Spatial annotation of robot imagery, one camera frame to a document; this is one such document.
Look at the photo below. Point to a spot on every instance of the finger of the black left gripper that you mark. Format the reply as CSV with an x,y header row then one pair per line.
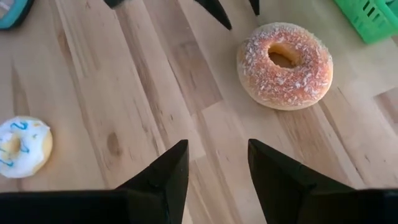
x,y
214,11
255,6

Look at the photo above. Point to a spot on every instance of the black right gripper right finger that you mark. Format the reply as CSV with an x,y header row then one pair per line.
x,y
276,189

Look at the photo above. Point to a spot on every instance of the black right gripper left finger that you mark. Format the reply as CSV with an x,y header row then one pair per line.
x,y
164,186

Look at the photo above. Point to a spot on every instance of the pink sugared donut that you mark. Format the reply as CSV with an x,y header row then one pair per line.
x,y
280,90

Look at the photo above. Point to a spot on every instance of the green plastic mesh basket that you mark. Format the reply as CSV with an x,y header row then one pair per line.
x,y
367,18

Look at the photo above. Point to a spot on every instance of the blue-striped white iced donut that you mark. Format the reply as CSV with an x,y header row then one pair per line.
x,y
31,158

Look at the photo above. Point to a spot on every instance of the teal-trimmed metal box grater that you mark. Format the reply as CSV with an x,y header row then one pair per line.
x,y
12,14

